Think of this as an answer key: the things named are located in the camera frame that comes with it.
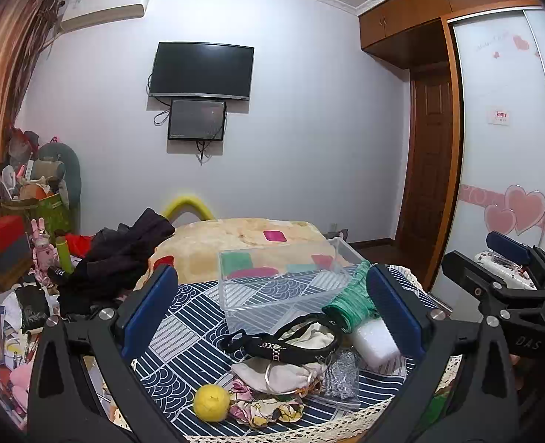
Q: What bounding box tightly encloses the green cylinder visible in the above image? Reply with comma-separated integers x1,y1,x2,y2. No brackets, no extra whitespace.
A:
55,236,74,274

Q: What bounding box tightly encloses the red box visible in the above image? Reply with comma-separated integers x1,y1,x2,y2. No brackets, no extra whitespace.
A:
0,214,30,254

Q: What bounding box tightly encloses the small wall monitor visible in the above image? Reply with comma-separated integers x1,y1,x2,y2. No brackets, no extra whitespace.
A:
168,99,227,141

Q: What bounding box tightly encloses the green knitted cloth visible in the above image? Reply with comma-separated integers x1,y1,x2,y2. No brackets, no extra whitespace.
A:
322,261,381,333

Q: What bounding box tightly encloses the white air conditioner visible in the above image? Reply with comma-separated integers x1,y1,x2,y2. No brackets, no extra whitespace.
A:
59,0,152,34

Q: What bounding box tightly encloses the wall television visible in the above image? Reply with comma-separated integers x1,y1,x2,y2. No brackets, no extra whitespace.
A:
149,41,255,101

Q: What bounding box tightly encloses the red cloth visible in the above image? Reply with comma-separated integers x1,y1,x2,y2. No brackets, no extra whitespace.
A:
64,234,95,259

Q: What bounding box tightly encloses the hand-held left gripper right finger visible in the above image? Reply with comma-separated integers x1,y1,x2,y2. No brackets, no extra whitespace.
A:
366,263,520,443

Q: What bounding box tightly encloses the pile of papers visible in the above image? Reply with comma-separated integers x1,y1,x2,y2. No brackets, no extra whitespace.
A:
0,281,61,425

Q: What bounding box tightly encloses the beige drawstring pouch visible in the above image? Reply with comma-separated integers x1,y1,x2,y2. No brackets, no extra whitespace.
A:
231,355,328,395

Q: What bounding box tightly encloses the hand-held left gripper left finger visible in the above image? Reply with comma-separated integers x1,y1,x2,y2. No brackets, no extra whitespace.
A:
27,263,181,443

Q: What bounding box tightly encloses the black clothes pile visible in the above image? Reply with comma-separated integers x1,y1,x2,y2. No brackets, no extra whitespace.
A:
57,207,176,317

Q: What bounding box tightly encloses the green gift bag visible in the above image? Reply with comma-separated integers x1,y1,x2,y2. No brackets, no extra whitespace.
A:
0,194,72,241

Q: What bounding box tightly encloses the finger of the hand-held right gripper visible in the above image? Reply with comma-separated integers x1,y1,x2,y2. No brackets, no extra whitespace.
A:
441,250,545,321
485,231,545,289

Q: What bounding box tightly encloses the clear plastic box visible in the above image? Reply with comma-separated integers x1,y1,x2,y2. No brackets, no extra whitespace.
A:
218,237,368,335

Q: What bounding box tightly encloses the wooden overhead cabinet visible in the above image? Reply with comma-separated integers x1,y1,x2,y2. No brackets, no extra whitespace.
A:
358,0,538,70

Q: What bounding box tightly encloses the white foam block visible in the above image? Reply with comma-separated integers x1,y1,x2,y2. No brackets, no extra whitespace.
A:
348,318,405,371

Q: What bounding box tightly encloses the pink rabbit toy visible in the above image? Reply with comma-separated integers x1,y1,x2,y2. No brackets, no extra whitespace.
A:
31,219,61,287

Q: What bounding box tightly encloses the white power strip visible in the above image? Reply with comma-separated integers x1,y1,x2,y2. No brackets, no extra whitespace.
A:
474,250,532,289

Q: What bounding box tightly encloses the yellow curved foam tube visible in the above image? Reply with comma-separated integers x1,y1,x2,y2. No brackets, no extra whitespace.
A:
161,195,218,221

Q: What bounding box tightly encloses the wooden door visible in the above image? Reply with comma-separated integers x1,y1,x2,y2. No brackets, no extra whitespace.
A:
395,62,455,259

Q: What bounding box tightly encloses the beige printed blanket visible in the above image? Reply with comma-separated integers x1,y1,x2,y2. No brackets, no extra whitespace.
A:
134,218,347,291

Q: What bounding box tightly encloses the black studded belt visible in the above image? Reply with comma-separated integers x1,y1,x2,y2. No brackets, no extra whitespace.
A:
219,312,342,363

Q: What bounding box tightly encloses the striped orange curtain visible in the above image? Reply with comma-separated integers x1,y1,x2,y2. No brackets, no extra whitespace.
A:
0,0,65,231

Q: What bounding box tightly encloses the yellow soft ball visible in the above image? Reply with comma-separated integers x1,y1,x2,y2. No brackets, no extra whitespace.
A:
193,384,232,423

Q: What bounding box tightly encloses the heart print wardrobe door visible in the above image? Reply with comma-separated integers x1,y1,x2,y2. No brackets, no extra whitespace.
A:
432,7,545,296

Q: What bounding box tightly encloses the grey green plush cushion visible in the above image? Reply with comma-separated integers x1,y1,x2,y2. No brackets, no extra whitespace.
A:
37,141,83,208

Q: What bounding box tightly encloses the navy white patterned tablecloth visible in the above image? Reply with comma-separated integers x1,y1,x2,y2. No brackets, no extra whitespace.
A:
83,265,462,443

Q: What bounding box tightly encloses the cream cloth pouch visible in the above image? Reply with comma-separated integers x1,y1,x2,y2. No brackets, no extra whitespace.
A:
279,320,335,350

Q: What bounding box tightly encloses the bag of silver scrubbers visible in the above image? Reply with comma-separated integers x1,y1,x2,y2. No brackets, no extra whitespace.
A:
321,348,361,409

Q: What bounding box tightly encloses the floral scrunchie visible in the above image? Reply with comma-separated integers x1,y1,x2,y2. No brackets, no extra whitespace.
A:
228,378,305,427

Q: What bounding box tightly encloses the pile of toys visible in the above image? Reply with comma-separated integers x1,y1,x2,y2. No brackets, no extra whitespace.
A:
0,127,65,203

